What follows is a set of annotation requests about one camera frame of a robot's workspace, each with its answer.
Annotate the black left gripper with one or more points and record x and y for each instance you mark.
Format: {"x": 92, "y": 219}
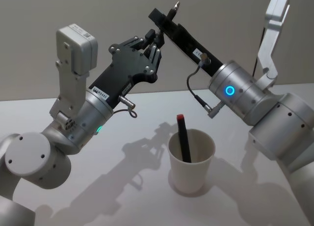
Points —
{"x": 130, "y": 61}

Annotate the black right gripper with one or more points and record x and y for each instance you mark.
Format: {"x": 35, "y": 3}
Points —
{"x": 189, "y": 47}

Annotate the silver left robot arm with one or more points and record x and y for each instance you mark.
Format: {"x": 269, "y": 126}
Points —
{"x": 36, "y": 157}

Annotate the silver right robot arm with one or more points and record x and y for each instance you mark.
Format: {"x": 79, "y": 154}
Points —
{"x": 274, "y": 113}

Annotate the black pen with red cap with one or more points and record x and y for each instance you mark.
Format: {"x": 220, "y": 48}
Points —
{"x": 184, "y": 137}

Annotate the white paper cup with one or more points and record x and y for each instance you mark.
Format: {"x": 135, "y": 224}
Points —
{"x": 189, "y": 172}

